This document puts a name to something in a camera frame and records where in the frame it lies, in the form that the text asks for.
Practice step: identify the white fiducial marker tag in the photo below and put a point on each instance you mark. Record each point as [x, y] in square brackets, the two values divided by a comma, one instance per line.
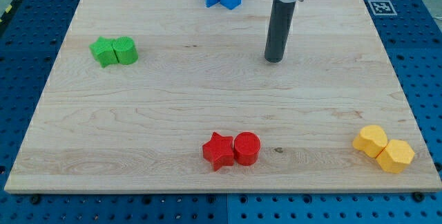
[382, 8]

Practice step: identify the light wooden board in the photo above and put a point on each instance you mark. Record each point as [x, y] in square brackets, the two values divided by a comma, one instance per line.
[139, 128]

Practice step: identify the yellow heart block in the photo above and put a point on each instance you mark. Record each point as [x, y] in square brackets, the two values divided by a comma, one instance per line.
[371, 139]

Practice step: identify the green cylinder block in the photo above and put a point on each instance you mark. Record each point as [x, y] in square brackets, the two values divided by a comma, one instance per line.
[125, 50]

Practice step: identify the yellow hexagon block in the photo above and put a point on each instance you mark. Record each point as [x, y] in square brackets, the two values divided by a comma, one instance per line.
[395, 157]

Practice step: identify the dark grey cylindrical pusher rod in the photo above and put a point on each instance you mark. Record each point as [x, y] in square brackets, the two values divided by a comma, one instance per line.
[278, 30]

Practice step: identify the green star block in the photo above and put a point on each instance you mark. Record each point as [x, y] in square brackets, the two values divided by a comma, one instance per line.
[103, 52]

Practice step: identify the red cylinder block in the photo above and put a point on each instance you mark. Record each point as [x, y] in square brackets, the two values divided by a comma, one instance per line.
[246, 148]

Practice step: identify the red star block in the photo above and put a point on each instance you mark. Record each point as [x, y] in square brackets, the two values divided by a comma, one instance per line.
[219, 151]

